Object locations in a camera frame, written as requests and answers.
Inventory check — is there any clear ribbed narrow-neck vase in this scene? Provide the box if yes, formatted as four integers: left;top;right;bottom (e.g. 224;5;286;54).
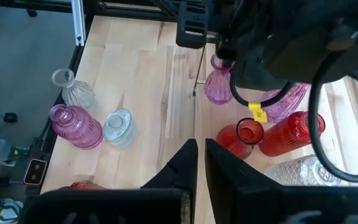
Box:
51;67;96;110

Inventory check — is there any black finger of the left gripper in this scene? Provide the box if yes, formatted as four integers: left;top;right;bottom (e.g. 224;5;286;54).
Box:
216;34;239;62
175;1;211;50

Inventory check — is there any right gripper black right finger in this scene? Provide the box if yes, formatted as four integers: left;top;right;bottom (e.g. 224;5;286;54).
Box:
205;139;358;224

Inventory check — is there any large pink ribbed bottle vase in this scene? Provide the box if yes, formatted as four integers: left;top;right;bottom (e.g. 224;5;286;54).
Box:
48;104;104;150

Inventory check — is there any wooden shelf with black frame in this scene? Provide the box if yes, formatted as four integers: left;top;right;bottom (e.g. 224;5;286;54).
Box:
193;42;358;224

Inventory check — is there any round red glass vase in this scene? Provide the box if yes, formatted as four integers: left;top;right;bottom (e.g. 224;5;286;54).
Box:
216;117;265;160

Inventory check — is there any clear diamond-cut glass vase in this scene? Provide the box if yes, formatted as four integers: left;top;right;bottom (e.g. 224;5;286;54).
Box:
263;154;343;187

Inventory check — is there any clear ribbed cylinder vase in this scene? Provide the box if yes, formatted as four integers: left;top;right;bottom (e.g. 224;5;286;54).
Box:
103;108;137;149

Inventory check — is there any yellow cable tag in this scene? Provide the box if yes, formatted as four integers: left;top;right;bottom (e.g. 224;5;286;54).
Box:
247;101;269;123

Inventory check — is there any red square-base glass vase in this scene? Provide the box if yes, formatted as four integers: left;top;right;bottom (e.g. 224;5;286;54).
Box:
60;180;107;190

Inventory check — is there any tall red ribbed vase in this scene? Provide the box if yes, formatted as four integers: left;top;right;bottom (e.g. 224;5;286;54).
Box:
258;111;326;157

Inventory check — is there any pink glass vase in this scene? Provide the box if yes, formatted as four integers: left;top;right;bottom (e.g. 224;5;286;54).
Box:
261;82;310;124
203;54;237;106

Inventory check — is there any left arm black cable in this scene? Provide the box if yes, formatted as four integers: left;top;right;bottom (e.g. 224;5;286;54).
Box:
230;51;358;184

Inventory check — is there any table-level camera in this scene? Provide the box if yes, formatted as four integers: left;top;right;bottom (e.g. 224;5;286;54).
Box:
22;157;48;186

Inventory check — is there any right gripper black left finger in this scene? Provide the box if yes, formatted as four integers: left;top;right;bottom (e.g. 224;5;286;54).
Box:
19;138;198;224

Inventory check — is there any silver aluminium bracket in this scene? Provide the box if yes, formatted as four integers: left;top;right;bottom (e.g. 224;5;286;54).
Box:
71;0;87;47

